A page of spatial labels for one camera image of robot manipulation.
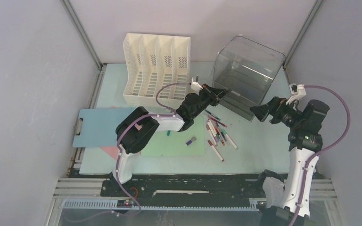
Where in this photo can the brown capped white marker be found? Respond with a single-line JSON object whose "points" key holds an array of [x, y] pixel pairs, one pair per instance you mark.
{"points": [[211, 135]]}

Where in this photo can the green tipped dark pen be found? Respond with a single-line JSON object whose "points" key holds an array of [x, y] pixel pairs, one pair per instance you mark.
{"points": [[212, 115]]}

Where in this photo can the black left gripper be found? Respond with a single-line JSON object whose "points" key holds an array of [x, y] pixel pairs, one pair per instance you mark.
{"points": [[211, 92]]}

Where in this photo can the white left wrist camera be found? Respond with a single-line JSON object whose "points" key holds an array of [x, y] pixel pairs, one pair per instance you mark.
{"points": [[195, 86]]}

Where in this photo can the blue clipboard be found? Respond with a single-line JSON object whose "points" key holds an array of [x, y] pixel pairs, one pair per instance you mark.
{"points": [[96, 127]]}

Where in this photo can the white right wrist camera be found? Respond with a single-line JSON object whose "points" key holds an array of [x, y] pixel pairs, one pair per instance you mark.
{"points": [[297, 92]]}

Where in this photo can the green clipboard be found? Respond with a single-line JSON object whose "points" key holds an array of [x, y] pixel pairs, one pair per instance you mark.
{"points": [[161, 145]]}

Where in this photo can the transparent grey drawer box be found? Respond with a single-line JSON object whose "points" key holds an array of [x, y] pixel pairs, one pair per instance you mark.
{"points": [[246, 68]]}

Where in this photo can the pink paper sheet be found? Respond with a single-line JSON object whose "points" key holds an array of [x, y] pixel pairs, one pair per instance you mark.
{"points": [[112, 151]]}

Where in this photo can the red capped white marker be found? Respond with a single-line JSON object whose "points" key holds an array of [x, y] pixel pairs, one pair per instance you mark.
{"points": [[215, 150]]}

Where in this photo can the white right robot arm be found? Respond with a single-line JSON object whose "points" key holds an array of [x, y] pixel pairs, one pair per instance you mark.
{"points": [[288, 201]]}

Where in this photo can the white file organizer rack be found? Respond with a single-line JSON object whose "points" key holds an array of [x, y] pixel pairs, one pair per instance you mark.
{"points": [[158, 67]]}

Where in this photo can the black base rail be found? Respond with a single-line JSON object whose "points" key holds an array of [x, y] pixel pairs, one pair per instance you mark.
{"points": [[191, 191]]}

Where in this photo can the green capped white marker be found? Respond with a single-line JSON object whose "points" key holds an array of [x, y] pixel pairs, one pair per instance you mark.
{"points": [[229, 139]]}

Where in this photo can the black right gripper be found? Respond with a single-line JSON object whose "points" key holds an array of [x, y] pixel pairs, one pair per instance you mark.
{"points": [[276, 105]]}

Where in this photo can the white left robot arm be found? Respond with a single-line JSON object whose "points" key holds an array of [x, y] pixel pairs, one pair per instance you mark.
{"points": [[136, 130]]}

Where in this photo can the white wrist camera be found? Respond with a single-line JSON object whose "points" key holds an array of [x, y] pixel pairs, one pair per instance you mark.
{"points": [[195, 86], [297, 92]]}

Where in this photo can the dark red pen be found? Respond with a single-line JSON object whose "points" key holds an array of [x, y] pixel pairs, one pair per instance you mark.
{"points": [[217, 121]]}

